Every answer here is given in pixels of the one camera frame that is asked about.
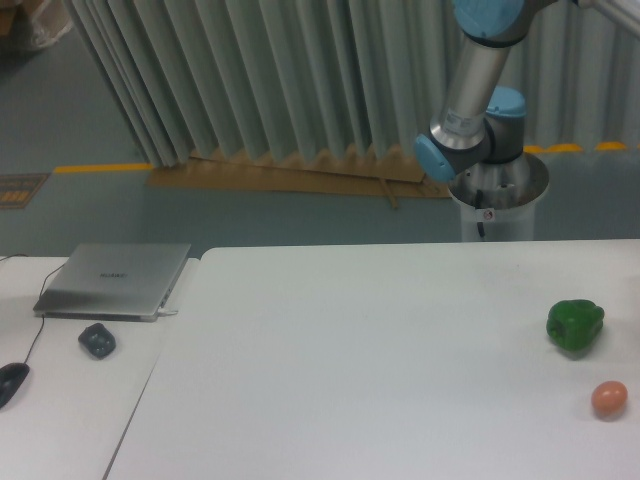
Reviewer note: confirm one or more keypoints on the green bell pepper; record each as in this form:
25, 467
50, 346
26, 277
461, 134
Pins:
573, 325

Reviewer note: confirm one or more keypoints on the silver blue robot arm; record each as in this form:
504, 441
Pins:
460, 136

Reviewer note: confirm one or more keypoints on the brown cardboard sheet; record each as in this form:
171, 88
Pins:
392, 176

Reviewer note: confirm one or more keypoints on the white usb plug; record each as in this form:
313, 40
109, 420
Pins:
167, 312

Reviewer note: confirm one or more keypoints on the pale green curtain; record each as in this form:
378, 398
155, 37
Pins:
285, 77

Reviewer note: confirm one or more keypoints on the silver closed laptop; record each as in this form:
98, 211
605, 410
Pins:
129, 281

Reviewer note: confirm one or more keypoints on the black small controller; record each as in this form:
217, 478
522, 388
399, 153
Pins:
98, 341

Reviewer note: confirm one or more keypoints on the brown egg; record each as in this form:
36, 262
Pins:
609, 398

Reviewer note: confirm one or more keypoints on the black computer mouse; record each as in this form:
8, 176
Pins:
12, 377

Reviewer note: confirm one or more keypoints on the clear plastic bag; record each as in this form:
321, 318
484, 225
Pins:
43, 24

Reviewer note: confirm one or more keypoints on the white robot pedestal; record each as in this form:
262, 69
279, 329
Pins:
497, 202

